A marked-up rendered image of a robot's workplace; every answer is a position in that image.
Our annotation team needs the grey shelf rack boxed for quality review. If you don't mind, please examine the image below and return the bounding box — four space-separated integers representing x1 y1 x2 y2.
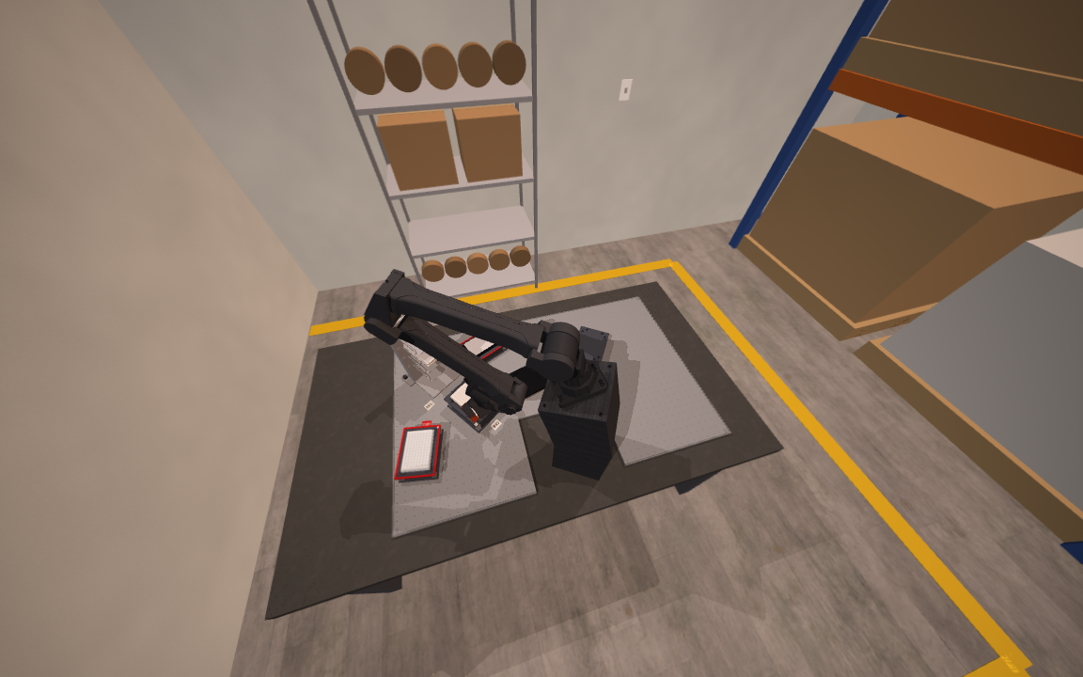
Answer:
391 339 461 398

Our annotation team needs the dark grey flat nest with red border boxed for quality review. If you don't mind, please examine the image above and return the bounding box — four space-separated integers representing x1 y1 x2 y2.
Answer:
394 425 443 483

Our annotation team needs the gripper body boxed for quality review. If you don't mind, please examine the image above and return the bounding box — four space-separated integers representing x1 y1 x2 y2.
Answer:
462 398 490 418

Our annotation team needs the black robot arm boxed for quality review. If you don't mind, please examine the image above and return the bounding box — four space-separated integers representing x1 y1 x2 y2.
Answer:
364 269 606 415

